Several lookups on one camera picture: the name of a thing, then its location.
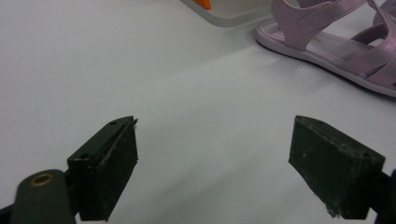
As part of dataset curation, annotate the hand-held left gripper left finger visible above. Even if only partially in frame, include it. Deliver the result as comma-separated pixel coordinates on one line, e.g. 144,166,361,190
66,115,139,222

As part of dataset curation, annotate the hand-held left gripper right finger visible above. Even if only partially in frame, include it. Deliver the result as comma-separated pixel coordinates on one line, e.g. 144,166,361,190
288,115,387,221

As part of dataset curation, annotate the pink child sandal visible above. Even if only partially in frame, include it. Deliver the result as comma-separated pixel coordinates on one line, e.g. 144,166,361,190
255,0,396,98
372,0,396,26

